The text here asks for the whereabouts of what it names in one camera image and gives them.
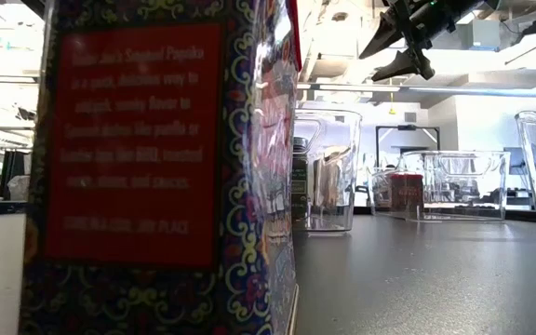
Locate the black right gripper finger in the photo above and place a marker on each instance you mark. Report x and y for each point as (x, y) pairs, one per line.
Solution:
(407, 65)
(384, 37)

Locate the red smoked paprika tin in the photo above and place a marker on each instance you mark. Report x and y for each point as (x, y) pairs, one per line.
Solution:
(133, 139)
(406, 195)

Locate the grey air unit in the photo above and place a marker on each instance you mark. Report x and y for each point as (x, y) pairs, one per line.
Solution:
(482, 35)

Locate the grey crumpled bag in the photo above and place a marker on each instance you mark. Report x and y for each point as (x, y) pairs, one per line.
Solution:
(19, 188)

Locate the black chair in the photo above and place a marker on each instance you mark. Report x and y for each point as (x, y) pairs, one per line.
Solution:
(12, 172)

